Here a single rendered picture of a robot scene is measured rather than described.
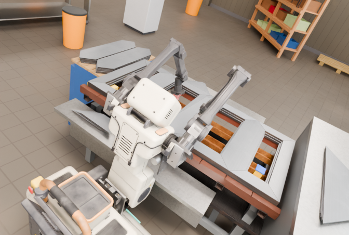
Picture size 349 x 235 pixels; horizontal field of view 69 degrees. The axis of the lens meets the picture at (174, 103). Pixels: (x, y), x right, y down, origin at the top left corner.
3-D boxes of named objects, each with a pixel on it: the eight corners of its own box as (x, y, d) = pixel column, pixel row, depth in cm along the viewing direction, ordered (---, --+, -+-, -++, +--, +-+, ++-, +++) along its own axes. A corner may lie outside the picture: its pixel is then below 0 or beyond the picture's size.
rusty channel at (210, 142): (114, 83, 237) (115, 78, 234) (282, 185, 187) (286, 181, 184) (108, 86, 231) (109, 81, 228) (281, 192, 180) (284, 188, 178)
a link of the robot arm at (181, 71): (166, 47, 155) (180, 56, 153) (173, 40, 156) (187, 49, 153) (174, 74, 196) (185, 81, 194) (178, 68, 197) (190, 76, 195)
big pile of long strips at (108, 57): (128, 42, 291) (129, 38, 288) (155, 57, 279) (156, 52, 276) (71, 58, 229) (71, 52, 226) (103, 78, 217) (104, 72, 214)
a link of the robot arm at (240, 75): (242, 57, 122) (258, 70, 122) (234, 65, 136) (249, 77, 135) (184, 128, 116) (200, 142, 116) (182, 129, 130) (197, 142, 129)
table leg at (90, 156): (90, 156, 246) (96, 100, 209) (94, 159, 244) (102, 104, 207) (84, 159, 241) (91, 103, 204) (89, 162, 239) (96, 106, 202)
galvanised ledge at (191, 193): (75, 101, 205) (75, 98, 203) (214, 195, 166) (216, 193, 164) (53, 110, 189) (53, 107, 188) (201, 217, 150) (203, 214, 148)
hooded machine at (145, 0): (120, 23, 561) (129, -36, 495) (137, 22, 601) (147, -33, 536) (141, 36, 535) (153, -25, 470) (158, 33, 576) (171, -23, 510)
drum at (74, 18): (56, 41, 414) (56, 5, 382) (76, 39, 441) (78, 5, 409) (69, 51, 400) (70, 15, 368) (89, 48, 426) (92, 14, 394)
